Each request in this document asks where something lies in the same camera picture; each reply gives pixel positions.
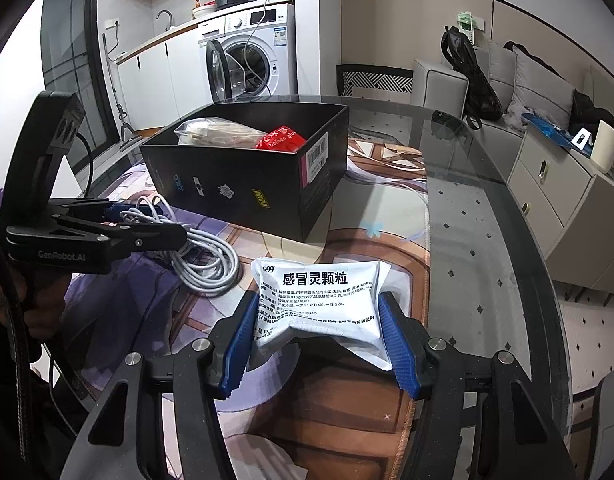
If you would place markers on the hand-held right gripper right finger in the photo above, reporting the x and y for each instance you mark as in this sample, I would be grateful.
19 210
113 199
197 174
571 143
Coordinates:
397 347

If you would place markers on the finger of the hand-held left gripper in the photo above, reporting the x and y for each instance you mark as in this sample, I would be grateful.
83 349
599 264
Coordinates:
87 206
147 237

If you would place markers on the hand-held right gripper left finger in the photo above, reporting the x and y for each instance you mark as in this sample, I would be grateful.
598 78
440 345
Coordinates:
234 350

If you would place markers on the white medicine packet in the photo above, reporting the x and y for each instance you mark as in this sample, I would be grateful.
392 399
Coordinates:
327 305

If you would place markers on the black cardboard box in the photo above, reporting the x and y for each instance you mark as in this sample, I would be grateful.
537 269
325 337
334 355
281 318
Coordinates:
237 200

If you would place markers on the person's left hand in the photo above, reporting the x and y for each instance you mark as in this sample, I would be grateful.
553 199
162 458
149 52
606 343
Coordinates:
42 317

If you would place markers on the floor mop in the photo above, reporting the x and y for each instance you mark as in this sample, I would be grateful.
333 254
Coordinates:
121 120

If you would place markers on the dark glass door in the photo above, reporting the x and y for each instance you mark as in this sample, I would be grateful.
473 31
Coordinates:
72 60

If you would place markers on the printed desk mat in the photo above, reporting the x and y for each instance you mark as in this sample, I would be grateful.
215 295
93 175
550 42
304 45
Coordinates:
337 240

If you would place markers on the white kitchen cabinet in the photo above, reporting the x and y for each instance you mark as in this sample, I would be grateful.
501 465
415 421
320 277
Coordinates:
157 75

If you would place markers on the red packet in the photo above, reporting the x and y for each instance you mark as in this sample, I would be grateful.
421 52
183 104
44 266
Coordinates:
282 140

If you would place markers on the metal faucet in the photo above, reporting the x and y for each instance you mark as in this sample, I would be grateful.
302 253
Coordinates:
166 17

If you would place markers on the white washing machine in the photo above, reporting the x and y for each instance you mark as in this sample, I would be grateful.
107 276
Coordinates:
277 55

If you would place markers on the white bowl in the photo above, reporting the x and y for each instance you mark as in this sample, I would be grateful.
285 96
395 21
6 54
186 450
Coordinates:
203 11

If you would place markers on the grey drawer cabinet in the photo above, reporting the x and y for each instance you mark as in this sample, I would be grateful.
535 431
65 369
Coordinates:
552 180

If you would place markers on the grey white cloth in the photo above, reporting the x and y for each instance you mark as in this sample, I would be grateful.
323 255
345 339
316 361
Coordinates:
516 117

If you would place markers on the blue plastic packet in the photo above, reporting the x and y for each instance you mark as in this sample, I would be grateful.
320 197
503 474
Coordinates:
547 130

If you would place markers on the grey sofa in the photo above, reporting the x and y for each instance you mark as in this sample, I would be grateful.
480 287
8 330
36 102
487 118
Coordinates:
437 85

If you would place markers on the small white card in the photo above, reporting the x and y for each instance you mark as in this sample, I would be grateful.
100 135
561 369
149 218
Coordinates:
582 140

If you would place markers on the white cup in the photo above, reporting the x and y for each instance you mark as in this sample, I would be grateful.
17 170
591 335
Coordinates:
607 147

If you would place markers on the black backpack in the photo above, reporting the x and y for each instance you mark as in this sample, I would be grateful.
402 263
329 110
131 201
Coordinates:
467 60

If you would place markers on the large grey pillow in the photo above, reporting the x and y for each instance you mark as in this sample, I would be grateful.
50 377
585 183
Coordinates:
537 85

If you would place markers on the small grey pillow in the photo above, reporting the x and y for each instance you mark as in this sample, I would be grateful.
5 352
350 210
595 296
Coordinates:
499 60

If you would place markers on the black jacket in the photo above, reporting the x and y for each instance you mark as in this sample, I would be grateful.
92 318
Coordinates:
592 110

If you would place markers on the green white wall holder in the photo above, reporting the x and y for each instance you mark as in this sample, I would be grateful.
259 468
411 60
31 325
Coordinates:
469 25

